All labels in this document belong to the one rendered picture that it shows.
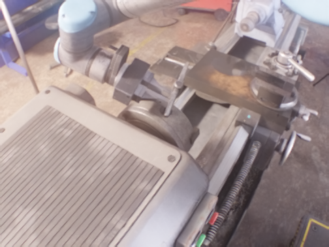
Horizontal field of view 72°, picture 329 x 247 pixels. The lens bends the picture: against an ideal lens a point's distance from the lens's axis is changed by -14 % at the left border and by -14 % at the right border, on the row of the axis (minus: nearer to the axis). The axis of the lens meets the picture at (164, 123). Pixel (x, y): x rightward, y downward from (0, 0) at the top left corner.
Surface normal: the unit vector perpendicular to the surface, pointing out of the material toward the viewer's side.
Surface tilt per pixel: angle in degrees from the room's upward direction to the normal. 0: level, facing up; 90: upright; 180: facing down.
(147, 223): 45
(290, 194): 0
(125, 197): 0
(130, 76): 22
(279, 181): 0
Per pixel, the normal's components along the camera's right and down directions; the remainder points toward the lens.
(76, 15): 0.21, -0.36
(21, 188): -0.01, -0.67
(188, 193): 0.58, -0.19
